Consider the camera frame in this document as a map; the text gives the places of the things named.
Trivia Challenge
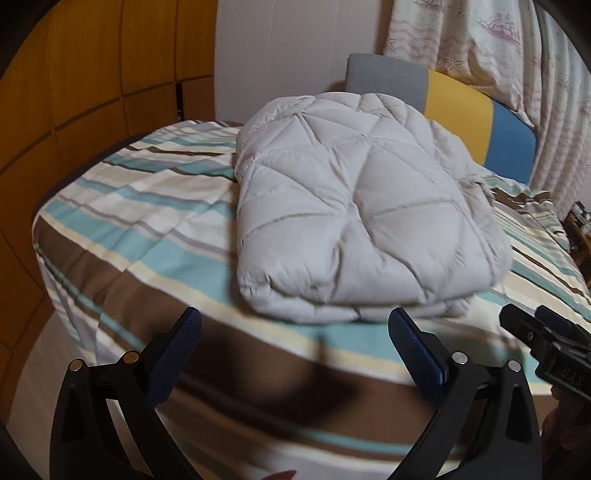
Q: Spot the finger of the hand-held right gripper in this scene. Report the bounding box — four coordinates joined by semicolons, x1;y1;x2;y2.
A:
500;305;555;354
536;305;591;340

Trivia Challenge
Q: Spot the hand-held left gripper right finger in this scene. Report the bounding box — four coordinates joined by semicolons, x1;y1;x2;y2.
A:
379;308;543;480

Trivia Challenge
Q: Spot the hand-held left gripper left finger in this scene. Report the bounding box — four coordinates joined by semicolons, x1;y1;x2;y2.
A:
48;307;202;480

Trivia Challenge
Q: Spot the light grey quilted jacket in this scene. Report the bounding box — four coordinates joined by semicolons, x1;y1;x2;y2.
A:
235;91;512;324

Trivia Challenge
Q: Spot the person's right hand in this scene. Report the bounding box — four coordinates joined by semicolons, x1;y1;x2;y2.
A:
541;385;591;480

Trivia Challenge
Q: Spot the person's left hand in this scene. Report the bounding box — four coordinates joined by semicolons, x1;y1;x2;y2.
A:
256;456;297;470

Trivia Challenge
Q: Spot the dark printed box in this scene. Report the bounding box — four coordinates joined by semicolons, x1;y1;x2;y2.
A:
564;199;591;243

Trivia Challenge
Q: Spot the striped bed cover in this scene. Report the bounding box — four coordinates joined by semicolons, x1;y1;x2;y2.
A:
25;120;591;480

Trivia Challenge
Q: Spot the grey yellow blue headboard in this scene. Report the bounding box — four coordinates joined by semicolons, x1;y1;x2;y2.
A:
344;53;540;190

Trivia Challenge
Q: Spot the white patterned curtain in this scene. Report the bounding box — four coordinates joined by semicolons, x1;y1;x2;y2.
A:
381;0;591;217

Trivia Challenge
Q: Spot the wooden wardrobe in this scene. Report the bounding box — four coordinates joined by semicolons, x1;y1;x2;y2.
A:
0;0;219;374

